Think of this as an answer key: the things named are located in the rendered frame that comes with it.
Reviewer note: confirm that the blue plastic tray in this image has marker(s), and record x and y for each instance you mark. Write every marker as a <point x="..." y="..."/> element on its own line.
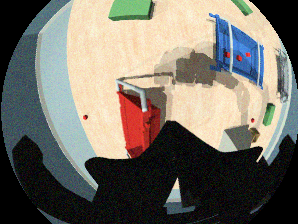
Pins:
<point x="248" y="66"/>

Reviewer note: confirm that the green rectangular block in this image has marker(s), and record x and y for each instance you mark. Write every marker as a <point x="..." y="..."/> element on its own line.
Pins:
<point x="269" y="112"/>
<point x="130" y="10"/>
<point x="246" y="10"/>

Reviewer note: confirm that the small red block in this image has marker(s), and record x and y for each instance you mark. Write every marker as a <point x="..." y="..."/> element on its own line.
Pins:
<point x="227" y="54"/>

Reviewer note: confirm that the tan open-top box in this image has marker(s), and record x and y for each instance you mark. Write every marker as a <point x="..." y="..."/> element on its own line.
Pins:
<point x="255" y="135"/>

